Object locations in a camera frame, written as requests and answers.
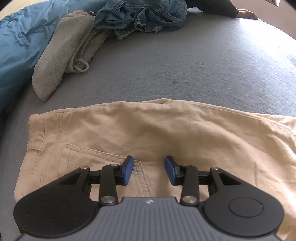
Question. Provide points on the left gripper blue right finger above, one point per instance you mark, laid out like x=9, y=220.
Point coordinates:
x=185, y=176

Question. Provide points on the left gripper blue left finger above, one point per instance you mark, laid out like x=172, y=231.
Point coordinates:
x=111, y=176

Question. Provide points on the beige trousers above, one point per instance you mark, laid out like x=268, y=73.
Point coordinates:
x=257, y=148

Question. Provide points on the grey bed blanket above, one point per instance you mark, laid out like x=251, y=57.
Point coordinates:
x=243, y=65

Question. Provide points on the blue denim jeans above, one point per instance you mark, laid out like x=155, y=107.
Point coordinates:
x=126, y=17

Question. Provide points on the blue duvet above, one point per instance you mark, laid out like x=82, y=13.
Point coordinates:
x=24, y=36

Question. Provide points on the seated person in maroon jacket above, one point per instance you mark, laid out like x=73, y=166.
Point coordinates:
x=221, y=7

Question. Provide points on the grey sweatpants with drawstring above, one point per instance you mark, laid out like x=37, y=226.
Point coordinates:
x=73, y=45

